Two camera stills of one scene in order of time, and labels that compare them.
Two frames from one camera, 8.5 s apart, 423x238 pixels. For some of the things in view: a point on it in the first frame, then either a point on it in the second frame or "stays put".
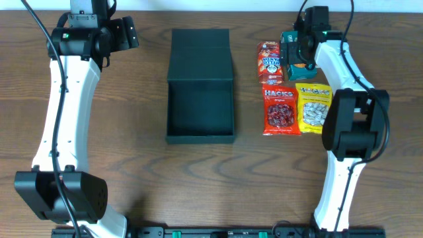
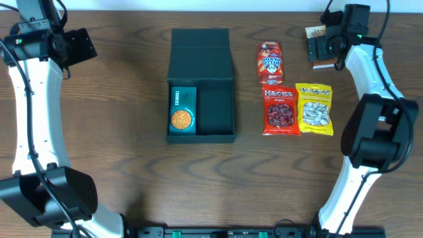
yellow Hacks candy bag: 312,100 stays put
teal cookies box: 296,72 to 183,111
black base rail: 224,233 stays put
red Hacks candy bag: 281,113 stays put
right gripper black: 292,58 to 320,52
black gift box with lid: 200,106 stays put
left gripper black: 125,33 to 81,45
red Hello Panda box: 269,61 stays put
